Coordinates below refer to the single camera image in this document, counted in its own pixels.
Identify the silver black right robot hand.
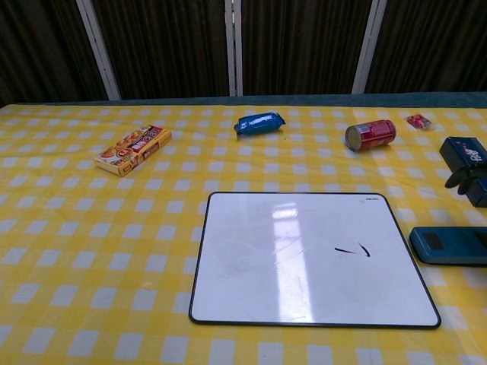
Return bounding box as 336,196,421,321
444,167,479,197

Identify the teal whiteboard eraser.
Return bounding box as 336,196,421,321
409,226,487,266

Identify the dark blue printed box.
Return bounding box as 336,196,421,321
438,136,487,208

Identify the small red candy wrapper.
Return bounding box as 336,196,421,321
406,114,434,132

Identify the red drink can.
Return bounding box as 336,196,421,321
345,119,397,152

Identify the blue snack packet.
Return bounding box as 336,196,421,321
233,111,286,140

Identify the teal table cover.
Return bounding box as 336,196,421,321
0,90,487,112

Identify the orange snack box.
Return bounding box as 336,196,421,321
94,124,173,178

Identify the yellow white checkered tablecloth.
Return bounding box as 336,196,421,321
0,103,487,365

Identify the white partition post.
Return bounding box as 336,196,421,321
351,0,390,94
75,0,123,102
224,0,244,97

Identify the white dry-erase board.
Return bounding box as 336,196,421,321
189,192,442,330

